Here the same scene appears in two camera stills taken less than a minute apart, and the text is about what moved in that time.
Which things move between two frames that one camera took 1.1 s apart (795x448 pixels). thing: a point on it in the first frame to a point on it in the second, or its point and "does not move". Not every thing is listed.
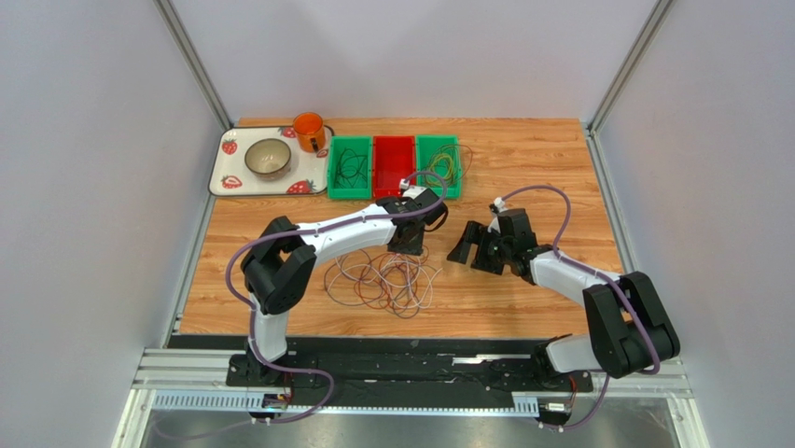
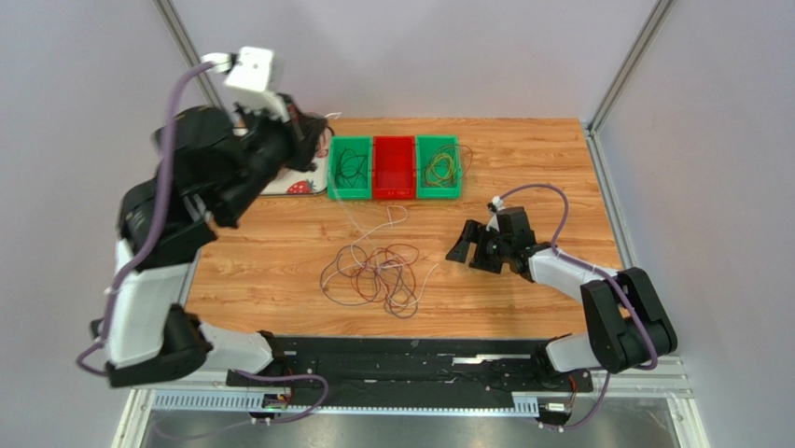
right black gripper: x=487 y=249 does not move
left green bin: x=350 y=167 does not move
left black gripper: x=415 y=249 to x=304 y=131
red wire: x=389 y=280 does not move
